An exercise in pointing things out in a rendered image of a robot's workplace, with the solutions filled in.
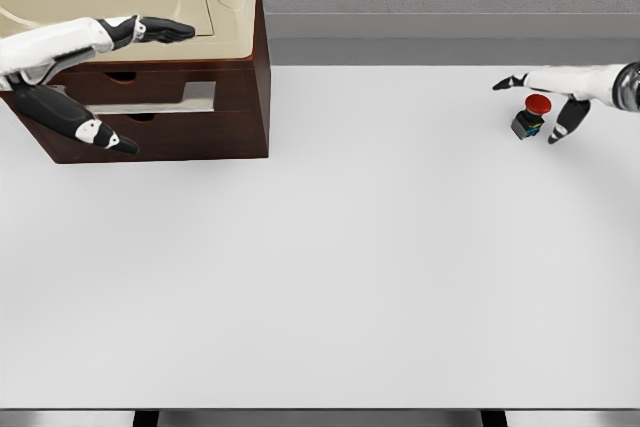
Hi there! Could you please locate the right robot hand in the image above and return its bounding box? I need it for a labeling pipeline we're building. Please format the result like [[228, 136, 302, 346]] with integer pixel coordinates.
[[491, 64, 614, 146]]

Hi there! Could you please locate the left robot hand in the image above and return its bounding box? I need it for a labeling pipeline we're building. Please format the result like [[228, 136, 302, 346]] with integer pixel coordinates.
[[0, 14, 197, 156]]

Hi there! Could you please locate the brown cabinet drawer with notch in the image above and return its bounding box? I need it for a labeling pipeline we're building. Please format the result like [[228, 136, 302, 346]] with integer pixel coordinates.
[[49, 69, 254, 106], [85, 110, 266, 159]]

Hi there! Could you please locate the red button switch black base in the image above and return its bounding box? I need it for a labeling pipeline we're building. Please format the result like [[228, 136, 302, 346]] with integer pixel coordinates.
[[510, 93, 553, 141]]

